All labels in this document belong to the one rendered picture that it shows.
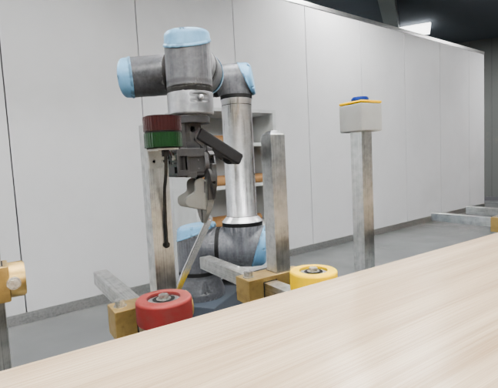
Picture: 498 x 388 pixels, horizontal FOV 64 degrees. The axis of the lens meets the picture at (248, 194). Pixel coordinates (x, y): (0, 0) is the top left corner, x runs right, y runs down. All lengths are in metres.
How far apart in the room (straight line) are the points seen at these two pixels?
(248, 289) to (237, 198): 0.68
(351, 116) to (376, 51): 4.93
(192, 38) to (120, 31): 2.87
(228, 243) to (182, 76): 0.79
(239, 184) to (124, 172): 2.14
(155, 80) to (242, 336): 0.62
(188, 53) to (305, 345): 0.55
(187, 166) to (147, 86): 0.25
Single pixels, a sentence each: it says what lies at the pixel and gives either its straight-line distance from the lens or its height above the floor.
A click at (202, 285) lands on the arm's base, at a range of 1.48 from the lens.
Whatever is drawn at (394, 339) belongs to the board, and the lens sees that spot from 0.48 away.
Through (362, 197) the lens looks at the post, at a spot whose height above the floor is 1.00.
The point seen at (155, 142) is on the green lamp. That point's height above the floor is 1.13.
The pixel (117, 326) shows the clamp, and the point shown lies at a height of 0.85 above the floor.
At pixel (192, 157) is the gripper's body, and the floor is 1.11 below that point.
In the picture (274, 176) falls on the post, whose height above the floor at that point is 1.06.
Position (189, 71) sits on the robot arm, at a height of 1.27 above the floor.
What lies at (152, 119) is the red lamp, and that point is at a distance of 0.63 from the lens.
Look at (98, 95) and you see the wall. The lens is 3.46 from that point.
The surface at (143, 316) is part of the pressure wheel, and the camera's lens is 0.59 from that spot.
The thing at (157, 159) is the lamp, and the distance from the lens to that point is 0.67.
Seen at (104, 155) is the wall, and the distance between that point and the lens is 3.42.
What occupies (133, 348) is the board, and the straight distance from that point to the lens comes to 0.48.
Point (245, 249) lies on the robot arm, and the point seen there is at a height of 0.79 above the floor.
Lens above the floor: 1.10
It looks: 5 degrees down
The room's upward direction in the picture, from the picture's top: 3 degrees counter-clockwise
